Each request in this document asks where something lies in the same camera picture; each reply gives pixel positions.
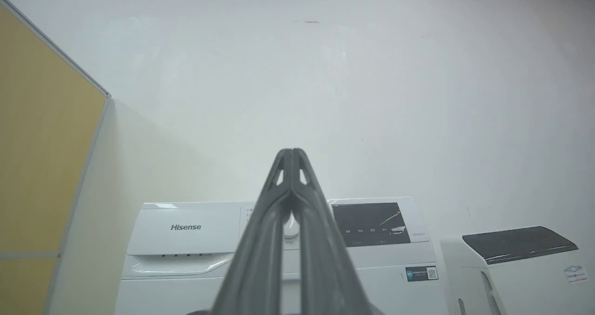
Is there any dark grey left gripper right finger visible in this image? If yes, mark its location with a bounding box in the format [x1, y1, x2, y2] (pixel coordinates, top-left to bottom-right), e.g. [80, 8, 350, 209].
[291, 148, 372, 315]

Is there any yellow partition panel grey frame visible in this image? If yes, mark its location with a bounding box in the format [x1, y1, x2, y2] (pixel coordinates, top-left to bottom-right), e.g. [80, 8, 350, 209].
[0, 0, 112, 315]

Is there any blue QR code sticker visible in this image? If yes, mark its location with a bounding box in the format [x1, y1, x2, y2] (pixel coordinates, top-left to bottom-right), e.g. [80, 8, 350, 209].
[405, 266, 439, 282]

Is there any white Hisense washing machine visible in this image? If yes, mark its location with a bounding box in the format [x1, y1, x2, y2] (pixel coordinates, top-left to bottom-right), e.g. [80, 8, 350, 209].
[115, 197, 449, 315]

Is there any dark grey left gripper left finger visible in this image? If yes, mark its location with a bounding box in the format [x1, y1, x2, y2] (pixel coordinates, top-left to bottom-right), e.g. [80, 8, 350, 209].
[212, 148, 294, 315]

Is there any blue white label sticker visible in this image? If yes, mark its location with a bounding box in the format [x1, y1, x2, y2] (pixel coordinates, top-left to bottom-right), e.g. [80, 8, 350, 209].
[563, 264, 589, 283]

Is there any white appliance with black lid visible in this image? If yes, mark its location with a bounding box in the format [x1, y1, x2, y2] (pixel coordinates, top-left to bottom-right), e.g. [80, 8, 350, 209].
[440, 226, 595, 315]

